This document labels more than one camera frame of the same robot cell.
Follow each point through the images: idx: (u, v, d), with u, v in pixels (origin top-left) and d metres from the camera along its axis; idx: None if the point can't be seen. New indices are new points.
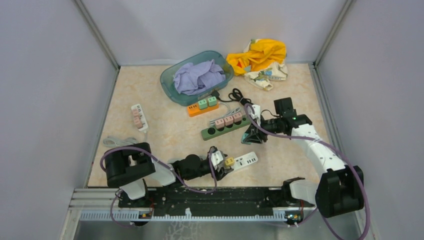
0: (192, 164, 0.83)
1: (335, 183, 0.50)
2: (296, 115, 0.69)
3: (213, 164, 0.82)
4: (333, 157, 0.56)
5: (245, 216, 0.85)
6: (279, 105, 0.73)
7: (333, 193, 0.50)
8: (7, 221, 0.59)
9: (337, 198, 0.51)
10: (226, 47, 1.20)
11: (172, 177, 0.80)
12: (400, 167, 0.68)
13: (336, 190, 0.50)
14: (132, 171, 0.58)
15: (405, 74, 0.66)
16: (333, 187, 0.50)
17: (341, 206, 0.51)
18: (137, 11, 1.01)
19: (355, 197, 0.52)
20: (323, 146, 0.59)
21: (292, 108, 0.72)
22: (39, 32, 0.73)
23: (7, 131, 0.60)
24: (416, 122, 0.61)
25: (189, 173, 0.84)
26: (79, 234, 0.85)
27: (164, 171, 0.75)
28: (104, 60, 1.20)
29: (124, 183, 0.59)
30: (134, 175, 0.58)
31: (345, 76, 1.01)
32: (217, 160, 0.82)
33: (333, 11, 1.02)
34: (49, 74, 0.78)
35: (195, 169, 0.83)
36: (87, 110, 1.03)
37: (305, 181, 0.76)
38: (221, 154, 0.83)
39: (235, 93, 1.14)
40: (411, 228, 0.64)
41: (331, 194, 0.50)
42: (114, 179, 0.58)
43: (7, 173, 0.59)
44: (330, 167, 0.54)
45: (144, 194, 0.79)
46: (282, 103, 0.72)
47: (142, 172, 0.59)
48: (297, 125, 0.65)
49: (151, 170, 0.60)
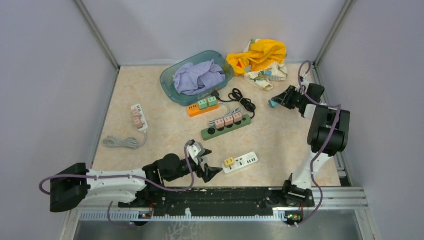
0: (170, 163, 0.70)
1: (324, 110, 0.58)
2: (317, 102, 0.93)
3: (191, 157, 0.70)
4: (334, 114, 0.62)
5: (245, 216, 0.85)
6: (310, 89, 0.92)
7: (319, 117, 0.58)
8: (7, 222, 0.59)
9: (322, 126, 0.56)
10: (226, 46, 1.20)
11: (137, 182, 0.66)
12: (400, 167, 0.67)
13: (321, 115, 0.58)
14: (62, 196, 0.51)
15: (404, 75, 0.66)
16: (320, 113, 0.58)
17: (323, 134, 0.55)
18: (137, 11, 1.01)
19: (341, 135, 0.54)
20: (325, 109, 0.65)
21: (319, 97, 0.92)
22: (40, 33, 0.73)
23: (7, 131, 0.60)
24: (415, 122, 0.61)
25: (169, 173, 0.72)
26: (79, 234, 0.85)
27: (123, 180, 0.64)
28: (104, 60, 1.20)
29: (65, 207, 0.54)
30: (65, 201, 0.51)
31: (345, 76, 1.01)
32: (195, 152, 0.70)
33: (333, 11, 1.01)
34: (49, 73, 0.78)
35: (173, 169, 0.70)
36: (87, 110, 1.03)
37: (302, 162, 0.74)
38: (200, 145, 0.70)
39: (235, 93, 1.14)
40: (409, 227, 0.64)
41: (317, 115, 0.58)
42: (53, 208, 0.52)
43: (8, 173, 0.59)
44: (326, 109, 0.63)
45: (135, 197, 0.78)
46: (313, 88, 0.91)
47: (71, 196, 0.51)
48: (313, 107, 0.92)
49: (81, 191, 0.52)
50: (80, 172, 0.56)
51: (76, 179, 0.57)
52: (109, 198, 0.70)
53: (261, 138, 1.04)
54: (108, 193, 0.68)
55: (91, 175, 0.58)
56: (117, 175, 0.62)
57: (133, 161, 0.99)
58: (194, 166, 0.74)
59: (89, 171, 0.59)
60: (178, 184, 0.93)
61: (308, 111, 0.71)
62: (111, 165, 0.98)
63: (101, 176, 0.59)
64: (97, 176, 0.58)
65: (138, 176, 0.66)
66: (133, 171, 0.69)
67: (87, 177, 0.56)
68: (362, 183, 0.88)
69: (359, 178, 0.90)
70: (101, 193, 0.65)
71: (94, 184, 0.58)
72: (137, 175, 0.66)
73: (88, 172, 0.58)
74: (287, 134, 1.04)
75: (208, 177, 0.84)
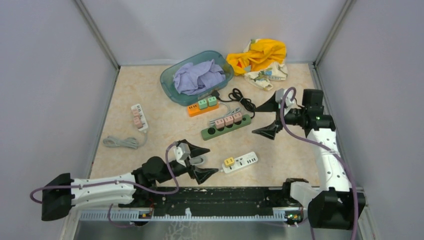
0: (153, 167, 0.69)
1: (332, 203, 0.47)
2: (322, 113, 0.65)
3: (175, 159, 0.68)
4: (342, 176, 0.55)
5: (245, 216, 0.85)
6: (308, 96, 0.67)
7: (326, 211, 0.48)
8: (7, 222, 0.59)
9: (329, 215, 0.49)
10: (226, 46, 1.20)
11: (124, 187, 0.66)
12: (400, 167, 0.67)
13: (329, 209, 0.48)
14: (50, 206, 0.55)
15: (404, 75, 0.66)
16: (328, 207, 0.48)
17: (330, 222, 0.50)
18: (137, 11, 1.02)
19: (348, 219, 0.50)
20: (337, 162, 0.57)
21: (320, 104, 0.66)
22: (40, 33, 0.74)
23: (8, 131, 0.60)
24: (415, 122, 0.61)
25: (156, 176, 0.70)
26: (79, 234, 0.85)
27: (110, 186, 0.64)
28: (104, 60, 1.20)
29: (58, 217, 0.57)
30: (51, 210, 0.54)
31: (345, 75, 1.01)
32: (179, 154, 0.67)
33: (334, 11, 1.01)
34: (49, 73, 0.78)
35: (157, 172, 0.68)
36: (87, 111, 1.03)
37: (306, 183, 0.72)
38: (184, 147, 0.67)
39: (235, 93, 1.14)
40: (408, 228, 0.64)
41: (323, 210, 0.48)
42: (44, 218, 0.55)
43: (8, 174, 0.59)
44: (334, 186, 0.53)
45: (132, 200, 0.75)
46: (311, 95, 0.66)
47: (56, 206, 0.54)
48: (318, 126, 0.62)
49: (65, 200, 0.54)
50: (65, 182, 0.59)
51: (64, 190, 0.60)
52: (106, 201, 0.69)
53: (261, 138, 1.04)
54: (105, 198, 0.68)
55: (75, 184, 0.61)
56: (102, 182, 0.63)
57: (133, 161, 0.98)
58: (181, 168, 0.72)
59: (73, 181, 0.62)
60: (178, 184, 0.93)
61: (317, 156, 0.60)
62: (111, 165, 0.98)
63: (85, 184, 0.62)
64: (80, 185, 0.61)
65: (124, 181, 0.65)
66: (121, 176, 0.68)
67: (71, 187, 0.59)
68: (362, 183, 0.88)
69: (359, 178, 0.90)
70: (93, 199, 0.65)
71: (78, 193, 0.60)
72: (124, 180, 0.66)
73: (73, 181, 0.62)
74: (287, 134, 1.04)
75: (200, 179, 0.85)
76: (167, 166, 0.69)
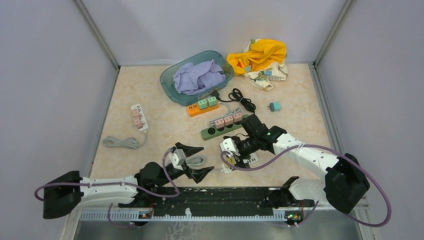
0: (151, 172, 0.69)
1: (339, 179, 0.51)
2: (268, 128, 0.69)
3: (172, 166, 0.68)
4: (324, 154, 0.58)
5: (245, 216, 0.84)
6: (247, 125, 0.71)
7: (344, 188, 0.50)
8: (6, 222, 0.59)
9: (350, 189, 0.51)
10: (226, 46, 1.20)
11: (128, 189, 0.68)
12: (400, 167, 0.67)
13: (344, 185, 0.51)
14: (56, 203, 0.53)
15: (404, 75, 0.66)
16: (340, 183, 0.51)
17: (355, 195, 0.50)
18: (137, 11, 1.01)
19: (361, 181, 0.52)
20: (308, 148, 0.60)
21: (261, 123, 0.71)
22: (39, 33, 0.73)
23: (7, 131, 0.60)
24: (415, 123, 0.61)
25: (154, 181, 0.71)
26: (79, 234, 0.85)
27: (114, 188, 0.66)
28: (104, 60, 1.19)
29: (60, 215, 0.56)
30: (58, 208, 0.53)
31: (345, 75, 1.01)
32: (175, 160, 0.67)
33: (334, 11, 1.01)
34: (49, 73, 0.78)
35: (154, 177, 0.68)
36: (87, 110, 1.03)
37: (303, 179, 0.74)
38: (180, 153, 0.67)
39: (235, 93, 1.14)
40: (407, 228, 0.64)
41: (342, 190, 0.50)
42: (46, 215, 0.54)
43: (7, 173, 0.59)
44: (328, 166, 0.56)
45: (130, 202, 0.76)
46: (249, 122, 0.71)
47: (64, 203, 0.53)
48: (275, 138, 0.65)
49: (74, 198, 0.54)
50: (74, 180, 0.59)
51: (67, 187, 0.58)
52: (107, 201, 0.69)
53: None
54: (107, 197, 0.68)
55: (84, 182, 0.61)
56: (109, 182, 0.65)
57: (133, 162, 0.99)
58: (178, 171, 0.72)
59: (82, 179, 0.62)
60: (178, 184, 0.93)
61: (297, 158, 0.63)
62: (111, 165, 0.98)
63: (94, 183, 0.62)
64: (89, 183, 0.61)
65: (130, 184, 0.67)
66: (125, 178, 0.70)
67: (81, 185, 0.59)
68: None
69: None
70: (95, 198, 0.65)
71: (87, 191, 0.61)
72: (128, 182, 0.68)
73: (82, 179, 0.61)
74: None
75: (198, 177, 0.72)
76: (164, 171, 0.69)
